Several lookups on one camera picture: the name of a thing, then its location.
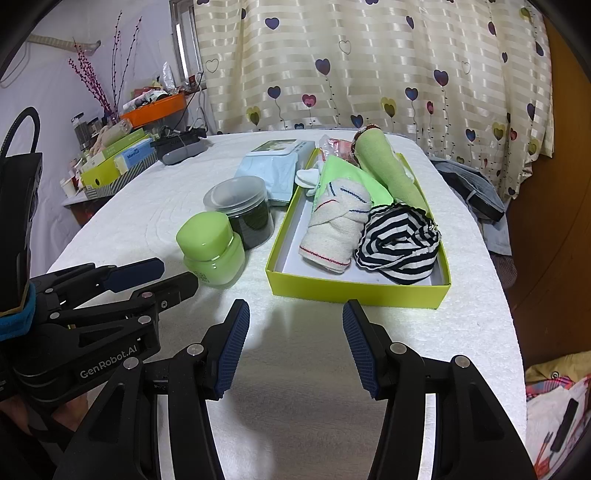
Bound lime green file box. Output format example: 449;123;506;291
81;159;123;188

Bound cream towel red stripes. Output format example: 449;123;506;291
299;178;374;274

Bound striped cardboard tray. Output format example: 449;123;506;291
83;150;160;200

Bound green sock red trim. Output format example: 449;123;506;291
353;126;432;220

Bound purple decorative branches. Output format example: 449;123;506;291
68;11;144;118

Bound dark jar clear lid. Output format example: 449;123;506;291
203;175;276;251

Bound orange wooden wardrobe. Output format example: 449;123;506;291
505;18;591;370

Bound black white striped cloth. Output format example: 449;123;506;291
355;203;443;283

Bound black cable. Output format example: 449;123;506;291
0;106;43;160

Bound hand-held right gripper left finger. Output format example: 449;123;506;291
55;299;251;480

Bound wooden shelf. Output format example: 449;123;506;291
64;198;99;228

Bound green glass jar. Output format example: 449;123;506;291
175;211;246;290

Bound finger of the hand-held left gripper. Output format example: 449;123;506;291
47;271;200;332
30;257;166;297

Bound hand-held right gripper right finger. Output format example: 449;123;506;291
342;299;539;480

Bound black belt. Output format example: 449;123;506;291
466;185;507;222

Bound glass jar dark lid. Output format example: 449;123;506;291
71;113;105;149

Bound checked colourful cloth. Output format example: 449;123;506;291
525;364;591;469

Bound white wall rail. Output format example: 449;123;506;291
28;37;102;53

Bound pale blue wet wipes pack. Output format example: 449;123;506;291
235;138;315;207

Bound orange plastic tray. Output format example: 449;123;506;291
120;91;186;128

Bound pink printed packet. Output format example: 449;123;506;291
318;134;360;163

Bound cream heart print curtain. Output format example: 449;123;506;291
191;0;555;195

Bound pale white sock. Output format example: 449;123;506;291
294;167;326;191

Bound black handled tool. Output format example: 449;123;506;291
549;398;581;452

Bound window frame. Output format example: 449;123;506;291
168;0;204;85

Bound lime green cloth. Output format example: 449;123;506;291
314;156;393;217

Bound lime green cardboard box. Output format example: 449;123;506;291
264;147;452;310

